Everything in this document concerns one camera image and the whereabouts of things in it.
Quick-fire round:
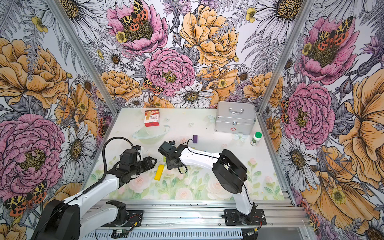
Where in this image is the white bottle green cap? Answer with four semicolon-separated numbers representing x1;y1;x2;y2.
251;132;263;146

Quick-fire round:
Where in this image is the small circuit board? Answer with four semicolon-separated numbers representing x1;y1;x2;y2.
111;229;130;239

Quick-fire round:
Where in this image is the clear glass bowl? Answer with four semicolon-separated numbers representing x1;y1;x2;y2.
132;125;171;145

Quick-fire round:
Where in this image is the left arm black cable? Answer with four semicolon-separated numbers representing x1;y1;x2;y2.
89;136;136;193

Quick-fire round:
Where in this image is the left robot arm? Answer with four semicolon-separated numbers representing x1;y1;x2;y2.
32;157;157;240

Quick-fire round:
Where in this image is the red white cardboard box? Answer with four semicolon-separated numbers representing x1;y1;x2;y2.
144;110;160;127

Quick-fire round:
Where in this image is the long yellow block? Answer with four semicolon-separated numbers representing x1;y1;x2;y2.
154;165;165;181

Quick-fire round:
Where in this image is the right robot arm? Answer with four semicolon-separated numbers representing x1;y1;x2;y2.
158;142;264;227

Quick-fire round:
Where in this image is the silver metal case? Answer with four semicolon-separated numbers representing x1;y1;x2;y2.
215;102;257;135

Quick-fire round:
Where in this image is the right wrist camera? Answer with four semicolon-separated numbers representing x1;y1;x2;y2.
158;142;177;158

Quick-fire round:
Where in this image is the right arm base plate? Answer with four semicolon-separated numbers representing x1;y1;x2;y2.
222;209;267;227

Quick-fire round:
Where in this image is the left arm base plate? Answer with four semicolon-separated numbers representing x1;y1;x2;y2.
102;210;144;228

